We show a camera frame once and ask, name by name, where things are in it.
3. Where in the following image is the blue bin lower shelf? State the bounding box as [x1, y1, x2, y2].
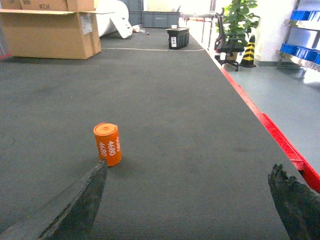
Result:
[280, 43, 320, 65]

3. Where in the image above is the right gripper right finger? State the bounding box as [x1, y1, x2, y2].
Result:
[267, 164, 320, 240]

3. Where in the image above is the orange cylindrical cap 4680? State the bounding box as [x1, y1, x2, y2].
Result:
[93, 123, 122, 167]

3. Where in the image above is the white foam roll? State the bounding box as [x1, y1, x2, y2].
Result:
[96, 0, 133, 39]

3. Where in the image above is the blue bin shelf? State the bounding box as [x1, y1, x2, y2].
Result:
[290, 10, 320, 22]
[280, 43, 320, 65]

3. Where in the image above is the green potted plant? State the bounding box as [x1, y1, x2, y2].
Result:
[223, 0, 260, 47]

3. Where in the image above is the large cardboard box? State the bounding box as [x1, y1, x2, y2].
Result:
[0, 9, 102, 60]

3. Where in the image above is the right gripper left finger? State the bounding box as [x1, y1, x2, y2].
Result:
[0, 161, 108, 240]

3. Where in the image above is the yellow black traffic cone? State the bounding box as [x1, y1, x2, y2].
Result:
[239, 35, 256, 68]

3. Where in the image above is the blue bin upper shelf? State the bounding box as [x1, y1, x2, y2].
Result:
[290, 10, 320, 22]

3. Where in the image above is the grey plastic crate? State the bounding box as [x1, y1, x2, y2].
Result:
[129, 11, 180, 29]

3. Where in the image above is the upper cardboard box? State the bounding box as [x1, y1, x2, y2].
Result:
[0, 0, 99, 12]

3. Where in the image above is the black office chair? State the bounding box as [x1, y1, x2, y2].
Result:
[214, 7, 245, 72]

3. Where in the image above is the red platform edge rail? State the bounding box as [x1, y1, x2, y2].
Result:
[204, 48, 320, 194]

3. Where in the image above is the steel shelf rack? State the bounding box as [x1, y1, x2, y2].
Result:
[276, 0, 320, 76]

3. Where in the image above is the black boxes row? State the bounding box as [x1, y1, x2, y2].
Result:
[166, 27, 190, 50]

